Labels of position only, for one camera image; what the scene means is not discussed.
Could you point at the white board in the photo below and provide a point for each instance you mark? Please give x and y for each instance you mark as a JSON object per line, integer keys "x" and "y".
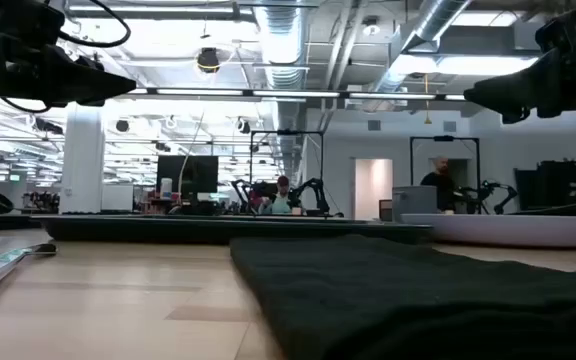
{"x": 117, "y": 197}

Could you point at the rectangular ceiling light panel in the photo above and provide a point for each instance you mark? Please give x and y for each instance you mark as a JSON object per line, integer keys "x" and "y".
{"x": 483, "y": 65}

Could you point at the black aluminium table frame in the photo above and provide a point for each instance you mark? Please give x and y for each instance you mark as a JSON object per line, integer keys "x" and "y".
{"x": 8, "y": 222}

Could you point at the person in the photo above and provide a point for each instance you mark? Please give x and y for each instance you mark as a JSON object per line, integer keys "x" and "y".
{"x": 438, "y": 187}
{"x": 282, "y": 202}

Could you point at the white cylinder container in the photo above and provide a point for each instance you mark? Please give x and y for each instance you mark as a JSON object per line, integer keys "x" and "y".
{"x": 166, "y": 187}

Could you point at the black computer monitor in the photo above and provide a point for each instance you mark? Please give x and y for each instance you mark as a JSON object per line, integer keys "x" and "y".
{"x": 193, "y": 175}

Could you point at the grey wall vent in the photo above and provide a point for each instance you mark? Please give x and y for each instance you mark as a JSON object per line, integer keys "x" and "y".
{"x": 374, "y": 125}
{"x": 449, "y": 126}

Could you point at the silver ceiling duct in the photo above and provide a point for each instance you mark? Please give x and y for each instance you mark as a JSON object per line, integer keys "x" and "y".
{"x": 283, "y": 40}
{"x": 438, "y": 15}

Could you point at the yellow hanging pendant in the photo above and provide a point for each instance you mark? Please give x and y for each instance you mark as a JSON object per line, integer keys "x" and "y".
{"x": 427, "y": 120}

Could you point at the round black ceiling device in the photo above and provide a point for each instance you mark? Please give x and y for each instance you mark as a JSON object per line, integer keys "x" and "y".
{"x": 122, "y": 125}
{"x": 243, "y": 126}
{"x": 208, "y": 59}

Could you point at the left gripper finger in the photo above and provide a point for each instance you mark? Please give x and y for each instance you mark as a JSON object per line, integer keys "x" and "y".
{"x": 90, "y": 61}
{"x": 78, "y": 82}

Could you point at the dark green serving tray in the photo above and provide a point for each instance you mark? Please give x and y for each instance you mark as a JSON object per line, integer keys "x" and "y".
{"x": 143, "y": 232}

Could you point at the bright doorway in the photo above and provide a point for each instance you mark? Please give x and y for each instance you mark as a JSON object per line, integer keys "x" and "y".
{"x": 373, "y": 185}

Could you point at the white building column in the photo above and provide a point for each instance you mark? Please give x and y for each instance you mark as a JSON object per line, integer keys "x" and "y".
{"x": 82, "y": 160}

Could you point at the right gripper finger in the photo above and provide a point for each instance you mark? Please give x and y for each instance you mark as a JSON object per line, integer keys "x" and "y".
{"x": 523, "y": 85}
{"x": 515, "y": 116}

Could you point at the black background robot arm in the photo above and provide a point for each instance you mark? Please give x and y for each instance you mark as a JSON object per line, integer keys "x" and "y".
{"x": 318, "y": 187}
{"x": 488, "y": 186}
{"x": 242, "y": 186}

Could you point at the black cloth napkin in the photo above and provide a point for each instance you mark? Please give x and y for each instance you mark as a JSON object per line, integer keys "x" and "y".
{"x": 393, "y": 300}

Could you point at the black background gantry frame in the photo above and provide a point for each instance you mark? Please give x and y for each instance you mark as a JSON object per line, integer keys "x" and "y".
{"x": 443, "y": 138}
{"x": 288, "y": 132}

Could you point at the black storage cabinet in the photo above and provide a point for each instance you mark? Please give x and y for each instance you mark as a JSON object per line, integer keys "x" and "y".
{"x": 568, "y": 185}

